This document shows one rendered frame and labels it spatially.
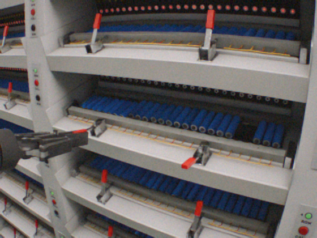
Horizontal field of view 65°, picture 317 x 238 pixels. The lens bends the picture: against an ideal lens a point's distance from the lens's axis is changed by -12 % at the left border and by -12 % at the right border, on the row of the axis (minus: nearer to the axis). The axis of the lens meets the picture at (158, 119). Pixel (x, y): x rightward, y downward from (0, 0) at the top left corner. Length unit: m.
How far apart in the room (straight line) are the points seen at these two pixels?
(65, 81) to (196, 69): 0.43
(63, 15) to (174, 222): 0.61
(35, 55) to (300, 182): 0.69
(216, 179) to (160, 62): 0.24
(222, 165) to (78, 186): 0.46
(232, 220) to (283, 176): 0.19
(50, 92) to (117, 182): 0.30
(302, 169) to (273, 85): 0.15
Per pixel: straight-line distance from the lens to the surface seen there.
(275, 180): 0.52
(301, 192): 0.51
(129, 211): 0.73
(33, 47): 0.79
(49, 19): 0.76
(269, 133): 0.58
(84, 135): 0.63
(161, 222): 0.69
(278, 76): 0.45
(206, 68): 0.48
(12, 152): 0.49
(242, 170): 0.53
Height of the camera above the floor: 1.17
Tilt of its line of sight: 18 degrees down
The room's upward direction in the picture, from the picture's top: 1 degrees clockwise
